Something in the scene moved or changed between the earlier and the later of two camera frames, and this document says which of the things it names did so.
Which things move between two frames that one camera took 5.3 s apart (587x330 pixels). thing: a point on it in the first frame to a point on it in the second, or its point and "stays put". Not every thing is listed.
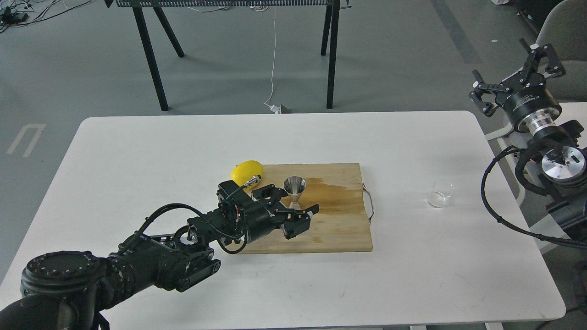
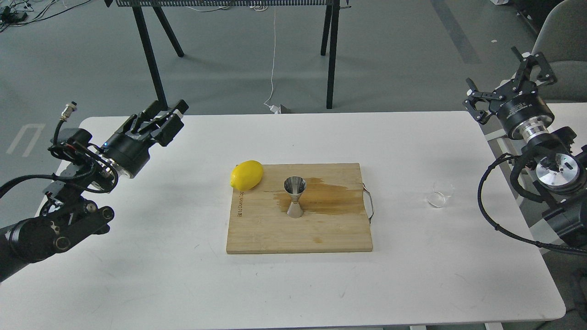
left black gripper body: (259, 219) to (127, 152)
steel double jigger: (295, 185) stays put
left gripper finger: (269, 195) to (156, 116)
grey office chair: (563, 28) stays put
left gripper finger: (296, 222) to (164, 129)
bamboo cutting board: (341, 223) stays put
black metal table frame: (332, 11) stays put
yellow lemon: (245, 170) stays put
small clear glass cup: (442, 190) stays put
